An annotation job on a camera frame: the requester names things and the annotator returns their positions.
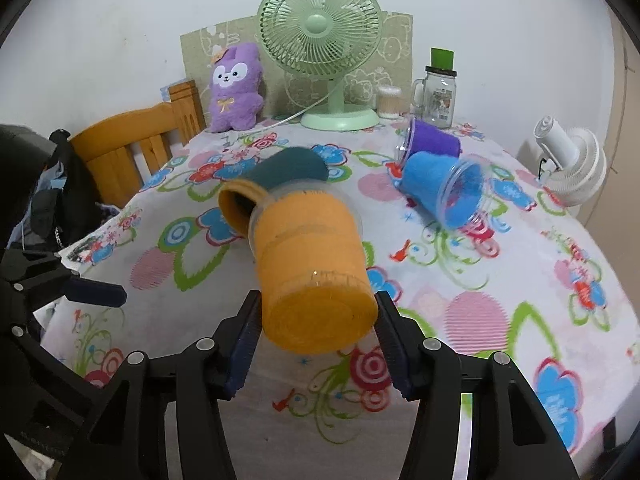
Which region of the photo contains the white fan power cable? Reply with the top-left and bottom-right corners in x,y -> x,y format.
267,88 -> 336,127

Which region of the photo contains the green desk fan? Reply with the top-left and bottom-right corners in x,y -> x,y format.
257,0 -> 383,131

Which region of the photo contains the beige patterned board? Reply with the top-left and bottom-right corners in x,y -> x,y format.
180,12 -> 413,117

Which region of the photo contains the blue felt plastic cup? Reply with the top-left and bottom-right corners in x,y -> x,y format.
398,152 -> 488,231

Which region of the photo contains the purple felt plastic cup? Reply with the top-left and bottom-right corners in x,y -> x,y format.
396,117 -> 462,166

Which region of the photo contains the white clip fan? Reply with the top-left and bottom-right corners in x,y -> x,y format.
534,116 -> 608,207

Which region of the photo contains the cotton swab container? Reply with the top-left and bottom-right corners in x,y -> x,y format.
375,84 -> 402,119

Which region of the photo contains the wooden chair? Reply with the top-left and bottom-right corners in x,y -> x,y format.
69,79 -> 207,209

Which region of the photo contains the teal and orange felt cup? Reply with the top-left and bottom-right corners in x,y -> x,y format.
218,148 -> 329,236

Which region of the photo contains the green card behind jar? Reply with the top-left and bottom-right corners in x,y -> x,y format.
431,48 -> 454,70

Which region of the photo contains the floral tablecloth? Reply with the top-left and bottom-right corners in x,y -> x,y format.
46,122 -> 639,479

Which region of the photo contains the black blue-tipped left gripper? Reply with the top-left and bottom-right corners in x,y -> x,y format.
1,125 -> 127,478

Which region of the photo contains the orange felt plastic cup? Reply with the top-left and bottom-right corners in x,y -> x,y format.
248,180 -> 378,354

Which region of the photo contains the glass mason jar mug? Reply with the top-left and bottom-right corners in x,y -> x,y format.
411,66 -> 457,129

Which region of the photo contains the purple plush toy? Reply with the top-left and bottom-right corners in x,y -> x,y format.
208,42 -> 264,133

